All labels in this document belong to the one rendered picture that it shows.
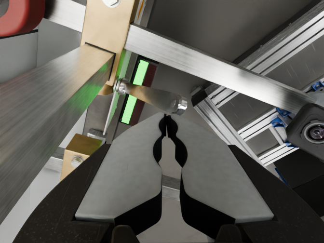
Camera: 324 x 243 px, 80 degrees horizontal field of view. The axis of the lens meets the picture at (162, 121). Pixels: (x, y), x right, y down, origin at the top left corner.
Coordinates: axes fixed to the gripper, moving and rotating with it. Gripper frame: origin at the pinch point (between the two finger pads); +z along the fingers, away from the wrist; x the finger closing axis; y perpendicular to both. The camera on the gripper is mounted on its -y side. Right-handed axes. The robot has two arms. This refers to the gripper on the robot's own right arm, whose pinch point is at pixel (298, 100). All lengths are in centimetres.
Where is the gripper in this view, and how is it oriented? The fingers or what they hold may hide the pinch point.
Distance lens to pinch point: 39.5
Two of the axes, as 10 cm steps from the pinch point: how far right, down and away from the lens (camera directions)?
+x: 3.5, -8.1, -4.7
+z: 0.1, -5.0, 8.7
